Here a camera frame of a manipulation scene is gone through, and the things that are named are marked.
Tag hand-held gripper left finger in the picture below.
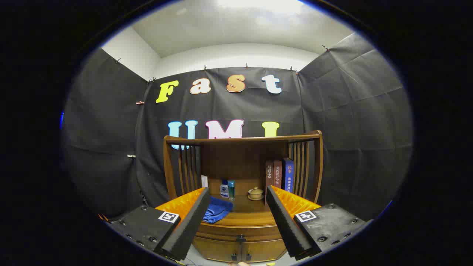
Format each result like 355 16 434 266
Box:
107 187 211 261

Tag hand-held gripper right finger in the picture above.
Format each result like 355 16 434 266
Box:
266 185 372 259

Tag wooden drawer with black knob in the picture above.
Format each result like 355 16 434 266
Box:
195 221 286 243

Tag wooden countertop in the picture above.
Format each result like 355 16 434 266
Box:
201 194 277 226

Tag wooden cabinet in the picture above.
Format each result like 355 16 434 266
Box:
163 130 324 263

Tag folded blue towel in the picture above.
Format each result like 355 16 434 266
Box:
203 196 234 224

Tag blue book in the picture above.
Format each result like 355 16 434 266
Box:
282 158 295 193

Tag reddish brown book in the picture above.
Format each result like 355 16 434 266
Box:
273 160 283 190

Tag dark brown book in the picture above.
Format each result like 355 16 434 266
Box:
265 160 274 205

